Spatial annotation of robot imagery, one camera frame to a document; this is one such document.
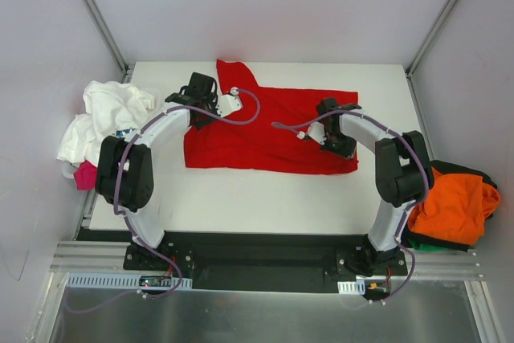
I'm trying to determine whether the red t-shirt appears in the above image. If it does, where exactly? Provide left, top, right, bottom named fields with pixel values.
left=184, top=59, right=358, bottom=175

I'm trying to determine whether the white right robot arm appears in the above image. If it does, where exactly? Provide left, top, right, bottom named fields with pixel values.
left=309, top=98, right=434, bottom=275

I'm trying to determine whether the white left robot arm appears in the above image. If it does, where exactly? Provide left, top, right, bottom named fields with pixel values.
left=95, top=72, right=218, bottom=270

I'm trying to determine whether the white daisy print t-shirt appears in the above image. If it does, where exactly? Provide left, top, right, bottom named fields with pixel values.
left=56, top=80, right=157, bottom=166

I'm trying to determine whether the black t-shirt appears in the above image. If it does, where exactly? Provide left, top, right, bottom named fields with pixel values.
left=401, top=159, right=499, bottom=252

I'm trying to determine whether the pink t-shirt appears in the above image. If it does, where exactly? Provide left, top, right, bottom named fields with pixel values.
left=73, top=161, right=97, bottom=190

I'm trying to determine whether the green t-shirt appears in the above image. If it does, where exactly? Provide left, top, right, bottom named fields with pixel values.
left=410, top=240, right=446, bottom=252

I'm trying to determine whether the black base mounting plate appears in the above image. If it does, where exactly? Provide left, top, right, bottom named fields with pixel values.
left=122, top=231, right=416, bottom=292

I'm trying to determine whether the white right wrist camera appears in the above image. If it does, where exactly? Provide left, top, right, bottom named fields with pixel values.
left=306, top=121, right=326, bottom=145

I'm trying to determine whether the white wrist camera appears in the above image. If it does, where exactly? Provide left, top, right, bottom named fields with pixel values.
left=306, top=121, right=326, bottom=145
left=216, top=88, right=243, bottom=118

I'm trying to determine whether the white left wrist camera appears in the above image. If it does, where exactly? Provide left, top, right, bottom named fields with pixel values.
left=216, top=88, right=243, bottom=118

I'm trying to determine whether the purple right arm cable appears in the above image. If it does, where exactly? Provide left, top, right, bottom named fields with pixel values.
left=271, top=108, right=430, bottom=239

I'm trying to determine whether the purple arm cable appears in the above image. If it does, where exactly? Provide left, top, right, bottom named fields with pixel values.
left=63, top=88, right=262, bottom=314
left=271, top=108, right=430, bottom=239

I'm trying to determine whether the small white cable duct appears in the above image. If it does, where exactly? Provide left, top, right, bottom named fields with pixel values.
left=337, top=280, right=365, bottom=296

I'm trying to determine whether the left aluminium frame post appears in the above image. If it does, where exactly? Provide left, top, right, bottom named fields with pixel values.
left=82, top=0, right=133, bottom=81

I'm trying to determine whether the aluminium frame post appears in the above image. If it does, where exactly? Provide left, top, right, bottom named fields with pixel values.
left=82, top=0, right=133, bottom=81
left=405, top=0, right=461, bottom=80

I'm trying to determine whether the white slotted cable duct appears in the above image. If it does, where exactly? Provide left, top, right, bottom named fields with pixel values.
left=67, top=273, right=193, bottom=291

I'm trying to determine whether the aluminium front rail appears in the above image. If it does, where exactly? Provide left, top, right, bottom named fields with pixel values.
left=50, top=241, right=485, bottom=281

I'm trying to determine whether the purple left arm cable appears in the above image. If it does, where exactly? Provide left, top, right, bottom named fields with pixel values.
left=63, top=88, right=262, bottom=314

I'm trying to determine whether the right aluminium frame post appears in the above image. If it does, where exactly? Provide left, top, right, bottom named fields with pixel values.
left=405, top=0, right=461, bottom=80

